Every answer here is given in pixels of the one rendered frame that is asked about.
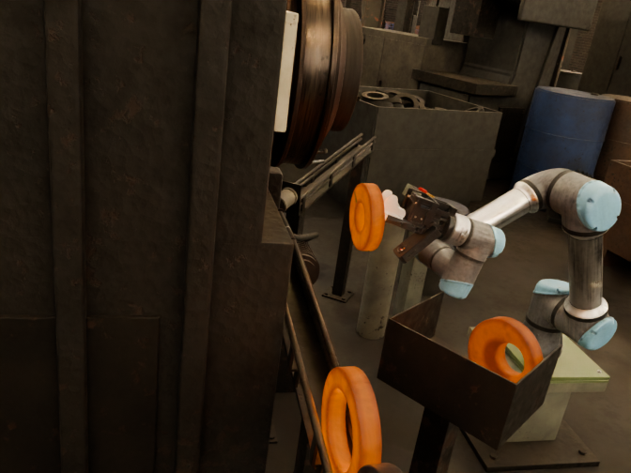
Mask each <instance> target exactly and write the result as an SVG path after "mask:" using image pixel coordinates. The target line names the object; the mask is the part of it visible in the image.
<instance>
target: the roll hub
mask: <svg viewBox="0 0 631 473"><path fill-rule="evenodd" d="M344 13H345V20H346V62H345V72H344V80H343V85H342V91H341V96H340V100H339V104H338V108H337V112H336V115H335V118H334V120H333V123H332V126H331V129H330V131H341V130H343V129H344V128H345V127H346V125H347V124H348V122H349V120H350V118H351V116H352V114H353V111H354V108H355V105H356V102H357V98H358V95H359V90H360V84H361V78H362V61H363V35H362V23H361V20H360V17H359V15H358V13H357V12H356V11H355V10H354V9H350V8H344Z"/></svg>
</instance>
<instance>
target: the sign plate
mask: <svg viewBox="0 0 631 473"><path fill-rule="evenodd" d="M299 21H300V17H299V13H295V12H291V11H286V14H285V32H284V41H283V50H282V60H281V68H280V78H279V87H278V96H277V105H276V115H275V123H274V131H280V132H285V130H286V128H287V123H286V122H287V118H288V109H289V101H290V87H291V79H292V70H293V62H294V53H295V45H296V36H297V28H298V22H299Z"/></svg>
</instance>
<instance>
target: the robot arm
mask: <svg viewBox="0 0 631 473"><path fill-rule="evenodd" d="M412 191H416V190H414V189H412V188H408V191H407V193H406V195H405V196H406V197H405V199H404V201H403V203H402V207H400V205H399V204H398V199H397V196H395V195H392V191H390V190H385V191H384V192H382V196H383V201H384V207H385V221H387V222H389V223H391V224H394V225H396V226H398V227H401V228H403V229H407V230H409V231H410V232H412V233H413V234H412V235H411V236H409V237H408V238H407V239H406V240H404V241H403V242H402V243H401V244H399V245H398V246H397V247H396V248H395V249H393V252H394V254H395V255H396V256H397V258H398V259H399V260H400V261H401V262H402V263H403V264H405V263H407V262H408V261H409V260H410V259H412V258H413V257H414V256H415V257H416V258H417V259H418V260H419V261H420V262H421V263H422V264H424V265H426V266H427V267H429V268H430V269H431V270H433V271H434V272H435V273H436V274H437V275H439V276H440V277H441V279H440V282H439V289H440V290H441V291H444V293H445V294H447V295H449V296H451V297H453V298H459V299H463V298H466V297H467V295H468V294H469V292H470V290H471V288H472V287H473V285H474V282H475V280H476V278H477V276H478V274H479V272H480V270H481V268H482V266H483V264H484V262H485V260H486V258H494V257H497V256H499V254H500V253H501V252H502V251H503V249H504V246H505V235H504V233H503V232H502V231H501V228H502V227H504V226H505V225H507V224H509V223H510V222H512V221H515V220H516V219H518V218H520V217H521V216H523V215H525V214H526V213H528V212H530V213H535V212H537V211H539V210H540V209H545V208H548V209H551V210H553V211H555V212H557V213H559V214H561V215H562V230H563V231H564V232H565V233H566V234H568V259H569V282H563V281H559V280H551V279H545V280H541V281H539V282H538V283H537V284H536V286H535V289H534V290H533V295H532V298H531V304H530V307H529V309H528V312H527V315H526V319H525V321H524V322H523V323H522V324H524V325H525V326H526V327H527V328H528V329H529V330H530V331H531V332H532V333H533V335H534V336H535V338H536V339H537V341H538V343H539V344H540V347H541V350H542V354H543V359H544V358H545V357H547V356H548V355H549V354H550V353H551V352H552V351H553V350H555V349H556V348H557V347H558V346H559V345H560V344H561V345H562V334H565V335H566V336H568V337H569V338H570V339H572V340H573V341H575V342H576V343H577V344H578V345H581V346H583V347H584V348H586V349H588V350H596V349H598V348H600V347H602V346H603V345H605V344H606V343H607V342H608V341H609V340H610V339H611V338H612V336H613V335H614V333H615V331H616V329H617V322H616V320H615V319H614V318H613V317H611V316H609V315H608V303H607V302H606V300H605V299H604V298H602V289H603V234H604V233H606V232H607V231H608V229H609V228H610V227H611V226H612V225H613V224H614V223H615V222H616V220H617V216H619V215H620V212H621V207H622V203H621V198H620V195H619V193H618V192H617V191H616V190H615V189H614V188H612V187H611V186H609V185H607V184H606V183H604V182H602V181H599V180H595V179H592V178H590V177H587V176H584V175H581V174H579V173H576V172H574V171H572V170H569V169H564V168H555V169H549V170H544V171H542V172H539V173H536V174H533V175H530V176H527V177H526V178H524V179H522V180H520V181H518V182H516V183H515V185H514V188H513V189H512V190H510V191H508V192H506V193H505V194H503V195H502V196H500V197H499V198H497V199H495V200H493V201H492V202H490V203H488V204H487V205H485V206H482V207H481V208H479V209H477V210H475V211H474V212H472V213H470V214H469V215H468V216H464V215H461V214H458V213H456V211H457V208H455V207H454V206H453V205H452V204H449V203H446V202H443V201H441V200H439V199H436V198H433V197H431V196H429V195H428V194H426V193H423V192H421V191H416V192H418V193H421V194H422V195H421V196H419V195H417V193H414V192H412ZM411 193H412V194H411ZM410 195H411V196H410ZM562 349H563V345H562ZM562 349H561V352H560V354H559V357H560V356H561V354H562Z"/></svg>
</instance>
